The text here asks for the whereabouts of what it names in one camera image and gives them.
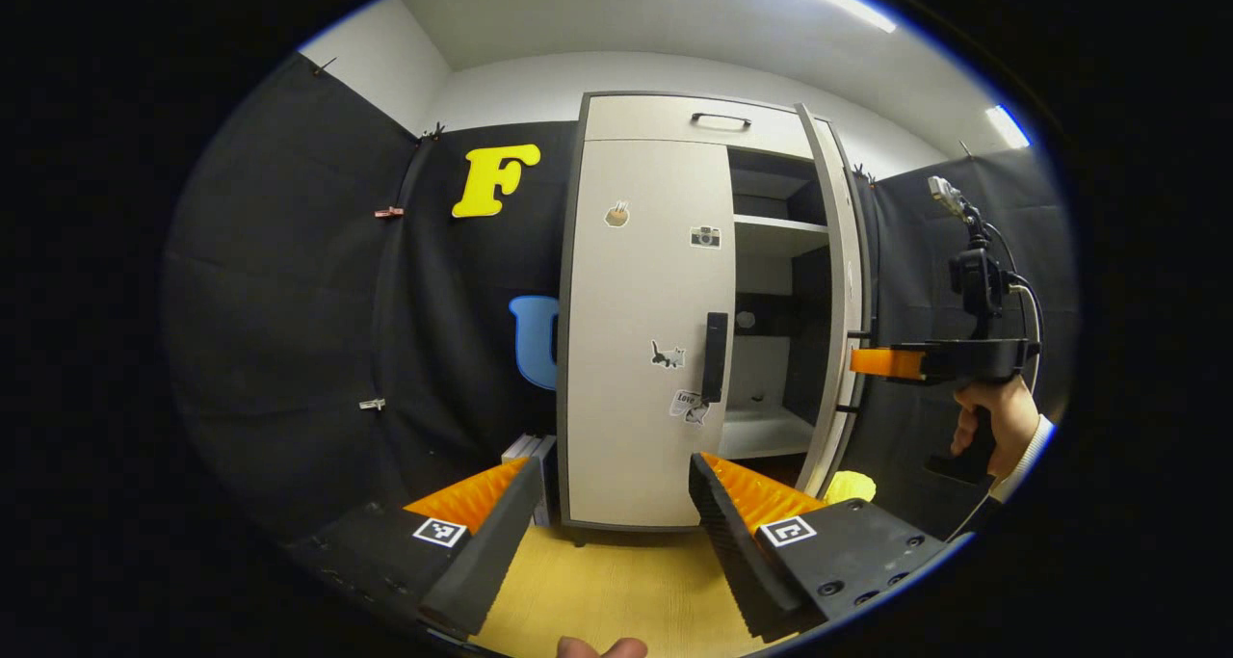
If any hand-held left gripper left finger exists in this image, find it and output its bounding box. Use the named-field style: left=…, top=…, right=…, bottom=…
left=289, top=456, right=545, bottom=642

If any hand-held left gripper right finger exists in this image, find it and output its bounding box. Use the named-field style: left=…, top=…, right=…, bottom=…
left=688, top=452, right=964, bottom=645

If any black door handle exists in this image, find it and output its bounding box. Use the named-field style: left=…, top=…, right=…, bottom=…
left=701, top=312, right=729, bottom=405
left=836, top=327, right=879, bottom=416

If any beige cabinet door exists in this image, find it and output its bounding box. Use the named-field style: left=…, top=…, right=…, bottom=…
left=564, top=139, right=738, bottom=529
left=795, top=102, right=873, bottom=500

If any beige double-door shoe cabinet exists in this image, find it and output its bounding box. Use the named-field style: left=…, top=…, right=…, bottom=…
left=557, top=91, right=876, bottom=534

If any white cabinet shelf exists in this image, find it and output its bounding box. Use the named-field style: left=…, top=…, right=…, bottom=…
left=734, top=215, right=829, bottom=258
left=718, top=406, right=815, bottom=461

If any beige cabinet drawer front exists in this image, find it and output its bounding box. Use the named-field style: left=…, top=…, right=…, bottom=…
left=584, top=94, right=820, bottom=161

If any small ceiling light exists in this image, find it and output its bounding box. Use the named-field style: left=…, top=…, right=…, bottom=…
left=984, top=105, right=1032, bottom=149

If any black cable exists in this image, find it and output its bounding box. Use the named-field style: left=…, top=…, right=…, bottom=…
left=949, top=223, right=1047, bottom=543

